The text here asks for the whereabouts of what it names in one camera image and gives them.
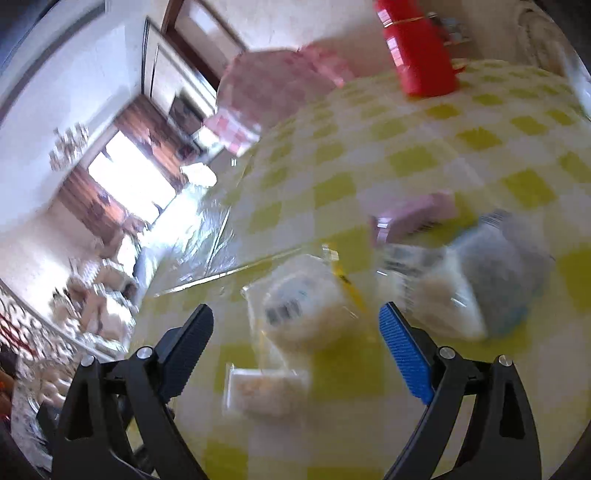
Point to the white ornate chair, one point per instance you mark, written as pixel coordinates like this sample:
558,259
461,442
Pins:
540,32

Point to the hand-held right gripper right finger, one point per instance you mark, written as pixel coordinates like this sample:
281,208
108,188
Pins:
406,355

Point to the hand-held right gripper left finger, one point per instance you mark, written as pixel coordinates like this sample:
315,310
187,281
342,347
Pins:
189,350

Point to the tan leather ornate chair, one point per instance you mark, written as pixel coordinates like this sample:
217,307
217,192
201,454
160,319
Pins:
46,337

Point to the puffed snack clear packet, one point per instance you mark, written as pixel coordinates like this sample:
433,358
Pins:
265,392

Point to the framed wall panel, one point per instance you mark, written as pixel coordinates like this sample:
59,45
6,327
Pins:
161,69

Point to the dark wooden door frame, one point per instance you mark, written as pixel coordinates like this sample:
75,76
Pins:
203,41

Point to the cream leather sofa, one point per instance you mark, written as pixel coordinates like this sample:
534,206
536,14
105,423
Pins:
101,295

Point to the blue tray snack packet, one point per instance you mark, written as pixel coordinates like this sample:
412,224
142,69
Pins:
508,267

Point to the pink snack packet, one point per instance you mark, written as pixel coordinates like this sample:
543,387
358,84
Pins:
415,217

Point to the red thermos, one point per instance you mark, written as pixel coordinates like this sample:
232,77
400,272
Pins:
415,50

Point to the crystal chandelier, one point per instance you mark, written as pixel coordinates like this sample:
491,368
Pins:
69,147

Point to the yellow checked tablecloth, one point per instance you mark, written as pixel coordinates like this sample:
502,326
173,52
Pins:
369,138

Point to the flat screen television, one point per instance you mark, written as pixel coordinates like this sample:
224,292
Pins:
184,113

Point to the white cake clear packet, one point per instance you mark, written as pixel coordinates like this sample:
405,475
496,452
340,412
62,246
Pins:
304,304

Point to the brown patterned curtain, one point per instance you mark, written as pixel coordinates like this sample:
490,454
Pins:
143,134
92,203

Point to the pink checked cloth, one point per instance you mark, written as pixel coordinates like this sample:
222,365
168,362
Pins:
272,92

